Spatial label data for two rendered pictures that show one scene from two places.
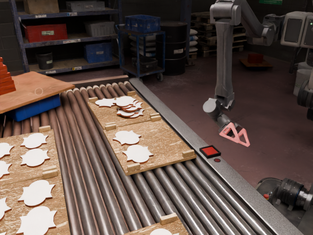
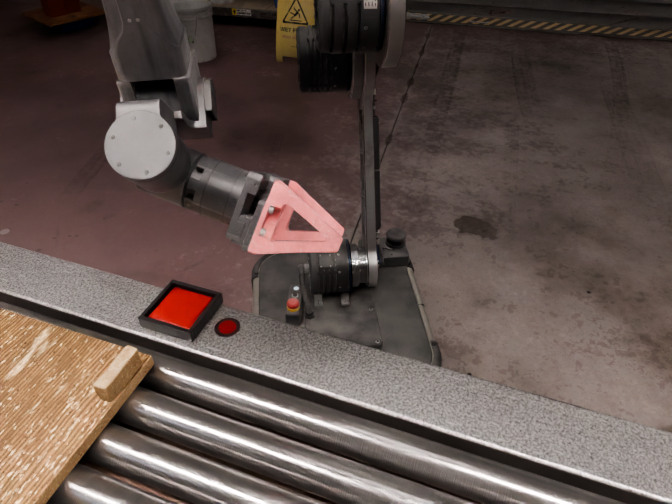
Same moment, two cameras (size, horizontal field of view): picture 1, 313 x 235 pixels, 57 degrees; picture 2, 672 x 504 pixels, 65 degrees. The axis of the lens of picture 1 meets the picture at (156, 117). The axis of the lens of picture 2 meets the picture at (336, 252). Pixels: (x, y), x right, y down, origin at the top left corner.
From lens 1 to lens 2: 0.76 m
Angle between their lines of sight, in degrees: 41
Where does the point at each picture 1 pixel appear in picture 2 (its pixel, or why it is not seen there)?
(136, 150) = not seen: outside the picture
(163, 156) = (14, 455)
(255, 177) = (223, 267)
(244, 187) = (383, 376)
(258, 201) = (456, 397)
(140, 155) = not seen: outside the picture
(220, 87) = (137, 36)
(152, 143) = not seen: outside the picture
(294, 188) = (339, 256)
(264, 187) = (270, 284)
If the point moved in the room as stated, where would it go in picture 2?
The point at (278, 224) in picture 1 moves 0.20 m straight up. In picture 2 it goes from (568, 439) to (637, 302)
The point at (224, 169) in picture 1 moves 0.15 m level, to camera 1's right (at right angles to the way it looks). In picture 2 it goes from (274, 346) to (355, 284)
